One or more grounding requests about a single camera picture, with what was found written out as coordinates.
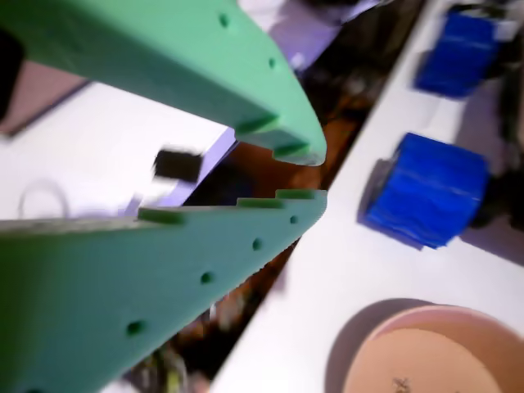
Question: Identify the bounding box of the green moving gripper finger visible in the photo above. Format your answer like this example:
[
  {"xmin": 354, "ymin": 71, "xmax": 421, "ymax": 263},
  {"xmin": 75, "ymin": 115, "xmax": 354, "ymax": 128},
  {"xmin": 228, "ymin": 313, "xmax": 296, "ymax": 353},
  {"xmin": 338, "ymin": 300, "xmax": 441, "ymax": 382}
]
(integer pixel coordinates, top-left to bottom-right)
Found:
[{"xmin": 0, "ymin": 0, "xmax": 328, "ymax": 167}]

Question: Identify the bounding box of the green fixed gripper finger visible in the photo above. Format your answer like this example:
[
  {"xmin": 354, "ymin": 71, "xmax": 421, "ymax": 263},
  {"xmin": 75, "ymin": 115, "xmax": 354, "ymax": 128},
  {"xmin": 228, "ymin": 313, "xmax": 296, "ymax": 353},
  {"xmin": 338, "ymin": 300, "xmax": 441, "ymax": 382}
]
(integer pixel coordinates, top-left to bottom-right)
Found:
[{"xmin": 0, "ymin": 188, "xmax": 330, "ymax": 393}]

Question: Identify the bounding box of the brown paper bowl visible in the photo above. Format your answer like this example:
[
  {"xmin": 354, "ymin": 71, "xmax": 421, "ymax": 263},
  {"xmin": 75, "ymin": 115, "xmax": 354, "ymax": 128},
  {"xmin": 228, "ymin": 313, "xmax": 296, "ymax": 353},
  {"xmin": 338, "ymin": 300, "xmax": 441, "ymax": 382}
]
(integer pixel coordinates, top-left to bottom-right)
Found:
[{"xmin": 341, "ymin": 305, "xmax": 524, "ymax": 393}]

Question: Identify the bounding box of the black tape piece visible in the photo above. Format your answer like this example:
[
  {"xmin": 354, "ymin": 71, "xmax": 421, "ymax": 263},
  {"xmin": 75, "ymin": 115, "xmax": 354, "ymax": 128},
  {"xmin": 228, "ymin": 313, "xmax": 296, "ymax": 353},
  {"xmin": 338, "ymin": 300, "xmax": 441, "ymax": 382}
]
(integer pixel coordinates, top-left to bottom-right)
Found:
[{"xmin": 151, "ymin": 148, "xmax": 205, "ymax": 184}]

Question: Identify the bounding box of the blue ribbed rover wheel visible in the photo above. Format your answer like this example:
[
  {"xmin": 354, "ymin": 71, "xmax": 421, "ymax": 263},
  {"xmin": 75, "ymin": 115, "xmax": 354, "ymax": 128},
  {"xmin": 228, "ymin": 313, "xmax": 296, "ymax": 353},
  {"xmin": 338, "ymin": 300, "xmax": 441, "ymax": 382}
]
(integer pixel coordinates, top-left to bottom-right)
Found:
[
  {"xmin": 413, "ymin": 8, "xmax": 505, "ymax": 99},
  {"xmin": 363, "ymin": 131, "xmax": 491, "ymax": 251}
]

